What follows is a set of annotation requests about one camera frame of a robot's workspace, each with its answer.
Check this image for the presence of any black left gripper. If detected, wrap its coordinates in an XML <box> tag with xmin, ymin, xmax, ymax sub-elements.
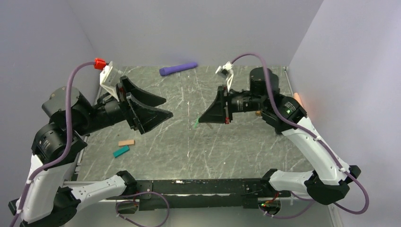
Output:
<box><xmin>76</xmin><ymin>75</ymin><xmax>175</xmax><ymax>134</ymax></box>

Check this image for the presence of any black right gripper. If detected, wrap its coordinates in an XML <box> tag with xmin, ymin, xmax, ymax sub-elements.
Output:
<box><xmin>199</xmin><ymin>84</ymin><xmax>266</xmax><ymax>124</ymax></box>

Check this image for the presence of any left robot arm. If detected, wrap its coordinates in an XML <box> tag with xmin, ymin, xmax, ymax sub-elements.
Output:
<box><xmin>9</xmin><ymin>76</ymin><xmax>173</xmax><ymax>227</ymax></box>

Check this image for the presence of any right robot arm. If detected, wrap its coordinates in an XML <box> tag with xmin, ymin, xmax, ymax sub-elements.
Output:
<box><xmin>198</xmin><ymin>67</ymin><xmax>361</xmax><ymax>205</ymax></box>

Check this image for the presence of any tan wooden block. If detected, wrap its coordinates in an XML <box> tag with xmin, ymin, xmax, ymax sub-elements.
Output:
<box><xmin>118</xmin><ymin>140</ymin><xmax>135</xmax><ymax>147</ymax></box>

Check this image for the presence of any purple flashlight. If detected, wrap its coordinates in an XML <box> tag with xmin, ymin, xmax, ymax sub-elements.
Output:
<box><xmin>159</xmin><ymin>62</ymin><xmax>198</xmax><ymax>77</ymax></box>

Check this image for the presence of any teal wooden block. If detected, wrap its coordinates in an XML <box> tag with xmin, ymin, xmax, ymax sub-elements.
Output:
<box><xmin>113</xmin><ymin>146</ymin><xmax>130</xmax><ymax>158</ymax></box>

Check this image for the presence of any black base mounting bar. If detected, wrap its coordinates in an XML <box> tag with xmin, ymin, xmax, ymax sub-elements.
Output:
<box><xmin>105</xmin><ymin>178</ymin><xmax>292</xmax><ymax>211</ymax></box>

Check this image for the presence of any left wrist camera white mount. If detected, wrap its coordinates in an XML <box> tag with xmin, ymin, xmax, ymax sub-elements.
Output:
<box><xmin>99</xmin><ymin>61</ymin><xmax>123</xmax><ymax>101</ymax></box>

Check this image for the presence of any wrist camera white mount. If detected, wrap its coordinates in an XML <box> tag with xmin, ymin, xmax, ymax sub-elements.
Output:
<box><xmin>99</xmin><ymin>61</ymin><xmax>123</xmax><ymax>101</ymax></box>
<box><xmin>215</xmin><ymin>61</ymin><xmax>234</xmax><ymax>92</ymax></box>

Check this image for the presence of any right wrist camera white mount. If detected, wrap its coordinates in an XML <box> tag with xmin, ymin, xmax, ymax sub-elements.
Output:
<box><xmin>215</xmin><ymin>61</ymin><xmax>234</xmax><ymax>92</ymax></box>

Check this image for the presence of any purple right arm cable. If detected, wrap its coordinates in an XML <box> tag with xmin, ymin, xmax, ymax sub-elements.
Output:
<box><xmin>231</xmin><ymin>52</ymin><xmax>370</xmax><ymax>215</ymax></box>

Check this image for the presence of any orange pink object at wall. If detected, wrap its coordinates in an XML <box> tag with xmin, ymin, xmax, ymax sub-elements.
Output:
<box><xmin>293</xmin><ymin>93</ymin><xmax>304</xmax><ymax>107</ymax></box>

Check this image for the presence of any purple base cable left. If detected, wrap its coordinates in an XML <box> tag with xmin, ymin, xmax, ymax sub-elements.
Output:
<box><xmin>115</xmin><ymin>191</ymin><xmax>170</xmax><ymax>227</ymax></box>

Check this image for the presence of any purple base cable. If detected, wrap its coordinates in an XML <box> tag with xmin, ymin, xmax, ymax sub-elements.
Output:
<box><xmin>259</xmin><ymin>192</ymin><xmax>315</xmax><ymax>219</ymax></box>
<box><xmin>115</xmin><ymin>191</ymin><xmax>170</xmax><ymax>227</ymax></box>

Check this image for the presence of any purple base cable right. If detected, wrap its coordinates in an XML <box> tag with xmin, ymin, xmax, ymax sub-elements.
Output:
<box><xmin>259</xmin><ymin>192</ymin><xmax>315</xmax><ymax>219</ymax></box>

